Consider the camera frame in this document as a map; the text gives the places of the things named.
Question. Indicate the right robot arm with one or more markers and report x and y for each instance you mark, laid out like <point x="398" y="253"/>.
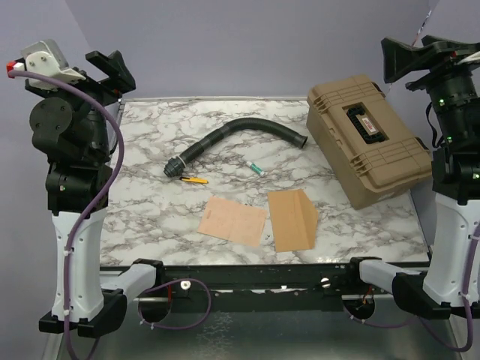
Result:
<point x="449" y="286"/>

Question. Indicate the green white glue stick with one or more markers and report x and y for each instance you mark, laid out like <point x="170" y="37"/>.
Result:
<point x="255" y="168"/>

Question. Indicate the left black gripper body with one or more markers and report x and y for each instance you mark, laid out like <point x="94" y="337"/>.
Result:
<point x="103" y="91"/>

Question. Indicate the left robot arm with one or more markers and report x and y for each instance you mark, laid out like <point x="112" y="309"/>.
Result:
<point x="69" y="126"/>

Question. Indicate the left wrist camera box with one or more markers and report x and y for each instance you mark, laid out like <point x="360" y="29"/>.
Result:
<point x="45" y="58"/>

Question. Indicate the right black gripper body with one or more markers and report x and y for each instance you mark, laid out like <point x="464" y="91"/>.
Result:
<point x="450" y="67"/>

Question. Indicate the yellow utility knife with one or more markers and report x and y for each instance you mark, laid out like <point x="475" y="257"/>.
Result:
<point x="201" y="181"/>

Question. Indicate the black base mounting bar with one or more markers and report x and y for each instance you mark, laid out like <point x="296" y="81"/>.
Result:
<point x="254" y="288"/>

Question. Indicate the brown kraft envelope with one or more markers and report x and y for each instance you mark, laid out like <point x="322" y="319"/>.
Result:
<point x="294" y="220"/>

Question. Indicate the tan plastic tool case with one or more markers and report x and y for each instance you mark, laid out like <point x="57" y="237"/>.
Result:
<point x="373" y="154"/>

